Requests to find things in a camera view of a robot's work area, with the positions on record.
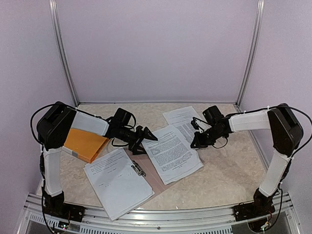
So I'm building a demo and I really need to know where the white printed sheet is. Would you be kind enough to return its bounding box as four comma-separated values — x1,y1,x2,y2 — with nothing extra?
142,125,204,185
163,106,200,125

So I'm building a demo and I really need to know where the pink file folder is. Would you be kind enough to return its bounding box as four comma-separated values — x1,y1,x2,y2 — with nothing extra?
129,155,176,197

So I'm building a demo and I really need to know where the left aluminium frame post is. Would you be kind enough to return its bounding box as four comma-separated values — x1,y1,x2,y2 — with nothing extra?
48,0,80,107

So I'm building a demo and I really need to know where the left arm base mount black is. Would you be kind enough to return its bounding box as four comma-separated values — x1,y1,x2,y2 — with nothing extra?
42,191,85,222

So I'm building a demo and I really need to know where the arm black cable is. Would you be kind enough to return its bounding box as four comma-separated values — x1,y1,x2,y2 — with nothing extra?
29,104,59,144
268,104,312,156

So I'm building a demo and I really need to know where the orange book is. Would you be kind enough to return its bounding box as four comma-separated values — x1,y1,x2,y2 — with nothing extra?
62,129,109,163

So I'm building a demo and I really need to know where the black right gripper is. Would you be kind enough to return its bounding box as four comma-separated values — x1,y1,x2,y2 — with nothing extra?
191,126,225,148

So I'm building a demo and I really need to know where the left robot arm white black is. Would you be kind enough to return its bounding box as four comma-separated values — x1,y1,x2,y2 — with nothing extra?
37,101,157,197

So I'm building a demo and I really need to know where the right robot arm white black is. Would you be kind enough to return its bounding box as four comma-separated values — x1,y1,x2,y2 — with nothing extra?
191,103,304,197

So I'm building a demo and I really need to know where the front aluminium rail base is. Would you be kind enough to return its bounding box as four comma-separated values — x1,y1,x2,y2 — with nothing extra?
17,192,300,234

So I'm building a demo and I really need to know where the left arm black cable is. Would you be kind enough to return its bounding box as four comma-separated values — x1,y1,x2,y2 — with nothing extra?
29,104,59,144

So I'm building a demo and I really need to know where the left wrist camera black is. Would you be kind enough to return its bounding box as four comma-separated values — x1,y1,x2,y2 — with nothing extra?
112,108,132,127

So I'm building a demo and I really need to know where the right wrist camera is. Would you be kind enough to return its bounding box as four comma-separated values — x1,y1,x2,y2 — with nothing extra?
202,105,224,125

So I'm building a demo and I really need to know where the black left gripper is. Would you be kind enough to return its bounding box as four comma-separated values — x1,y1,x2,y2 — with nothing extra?
118,126,158,155

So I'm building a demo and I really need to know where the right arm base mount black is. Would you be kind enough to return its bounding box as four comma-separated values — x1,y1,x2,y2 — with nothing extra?
232,189,275,221

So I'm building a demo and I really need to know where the right aluminium frame post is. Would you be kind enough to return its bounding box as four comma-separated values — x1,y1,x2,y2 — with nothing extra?
236,0,265,107

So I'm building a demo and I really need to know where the metal folder clip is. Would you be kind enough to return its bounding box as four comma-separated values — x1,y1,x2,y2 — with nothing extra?
131,160,146,177

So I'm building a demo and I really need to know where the aluminium frame post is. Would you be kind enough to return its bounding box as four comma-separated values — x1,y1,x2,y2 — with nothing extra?
236,0,265,107
48,0,80,107

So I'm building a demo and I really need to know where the white printed paper stack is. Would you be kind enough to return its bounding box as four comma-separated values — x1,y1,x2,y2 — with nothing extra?
84,148,154,221

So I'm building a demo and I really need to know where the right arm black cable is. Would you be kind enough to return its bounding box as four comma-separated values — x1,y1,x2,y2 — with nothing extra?
268,104,312,156

